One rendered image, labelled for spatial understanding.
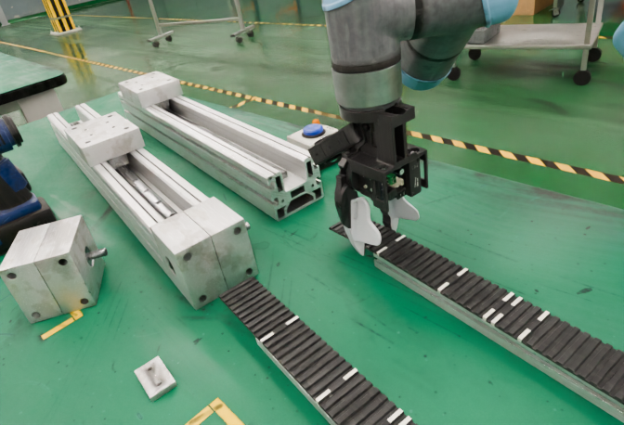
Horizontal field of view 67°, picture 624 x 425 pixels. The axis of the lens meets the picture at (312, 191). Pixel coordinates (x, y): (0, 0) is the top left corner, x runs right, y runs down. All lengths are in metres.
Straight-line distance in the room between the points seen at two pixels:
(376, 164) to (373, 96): 0.08
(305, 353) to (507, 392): 0.20
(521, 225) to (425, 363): 0.28
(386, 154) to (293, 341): 0.23
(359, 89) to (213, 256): 0.29
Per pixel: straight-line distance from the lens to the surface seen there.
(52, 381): 0.67
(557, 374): 0.54
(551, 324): 0.54
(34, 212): 0.97
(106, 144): 0.97
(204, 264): 0.63
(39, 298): 0.75
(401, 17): 0.49
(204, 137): 0.94
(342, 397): 0.48
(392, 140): 0.51
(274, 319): 0.56
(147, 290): 0.73
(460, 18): 0.52
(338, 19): 0.49
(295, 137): 0.92
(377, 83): 0.50
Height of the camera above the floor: 1.20
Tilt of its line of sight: 30 degrees down
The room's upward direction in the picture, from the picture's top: 10 degrees counter-clockwise
